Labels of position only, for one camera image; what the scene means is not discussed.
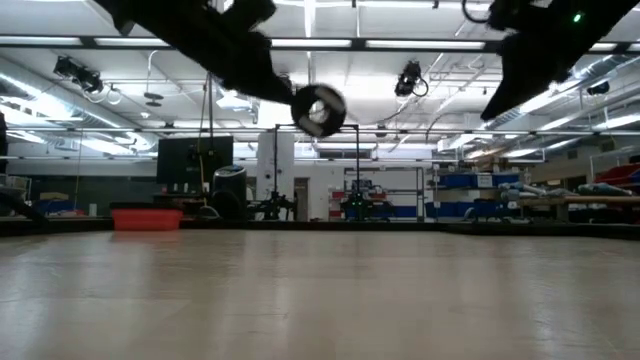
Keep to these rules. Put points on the black ceiling camera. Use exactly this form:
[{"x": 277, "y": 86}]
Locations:
[
  {"x": 598, "y": 88},
  {"x": 407, "y": 80},
  {"x": 77, "y": 75}
]

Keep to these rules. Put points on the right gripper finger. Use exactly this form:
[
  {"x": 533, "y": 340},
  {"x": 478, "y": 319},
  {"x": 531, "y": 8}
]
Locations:
[{"x": 520, "y": 75}]

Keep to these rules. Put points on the black aluminium table frame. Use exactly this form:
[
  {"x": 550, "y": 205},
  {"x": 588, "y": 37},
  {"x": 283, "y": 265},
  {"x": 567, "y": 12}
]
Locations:
[{"x": 300, "y": 225}]

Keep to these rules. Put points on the wooden workbench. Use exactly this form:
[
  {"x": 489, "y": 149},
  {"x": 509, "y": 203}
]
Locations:
[{"x": 600, "y": 200}]

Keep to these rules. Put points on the black monitor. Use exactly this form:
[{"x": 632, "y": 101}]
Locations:
[{"x": 195, "y": 160}]

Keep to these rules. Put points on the metal shelving rack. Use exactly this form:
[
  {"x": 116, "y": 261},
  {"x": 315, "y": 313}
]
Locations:
[{"x": 422, "y": 195}]

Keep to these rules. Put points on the blue storage bin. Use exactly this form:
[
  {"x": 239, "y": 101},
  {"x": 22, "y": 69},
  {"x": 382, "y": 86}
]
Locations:
[
  {"x": 450, "y": 210},
  {"x": 460, "y": 180}
]

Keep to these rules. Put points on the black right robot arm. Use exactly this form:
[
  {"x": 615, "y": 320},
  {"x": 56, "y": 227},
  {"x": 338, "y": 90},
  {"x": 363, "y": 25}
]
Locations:
[{"x": 600, "y": 25}]

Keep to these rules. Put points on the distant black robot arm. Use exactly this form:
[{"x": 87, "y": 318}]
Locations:
[
  {"x": 357, "y": 206},
  {"x": 275, "y": 205}
]

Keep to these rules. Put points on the black overhead frame beam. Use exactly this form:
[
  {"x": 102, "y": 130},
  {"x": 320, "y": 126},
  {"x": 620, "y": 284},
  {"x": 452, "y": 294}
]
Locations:
[{"x": 400, "y": 44}]

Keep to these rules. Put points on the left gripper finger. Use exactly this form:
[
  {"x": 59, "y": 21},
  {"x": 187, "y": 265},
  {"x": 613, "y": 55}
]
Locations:
[{"x": 265, "y": 80}]

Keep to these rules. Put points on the distant black station frame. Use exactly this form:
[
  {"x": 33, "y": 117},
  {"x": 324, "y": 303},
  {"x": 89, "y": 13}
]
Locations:
[{"x": 357, "y": 165}]

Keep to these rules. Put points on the red plastic bin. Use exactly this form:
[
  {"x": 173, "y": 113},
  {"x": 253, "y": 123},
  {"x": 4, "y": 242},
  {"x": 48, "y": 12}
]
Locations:
[{"x": 147, "y": 220}]

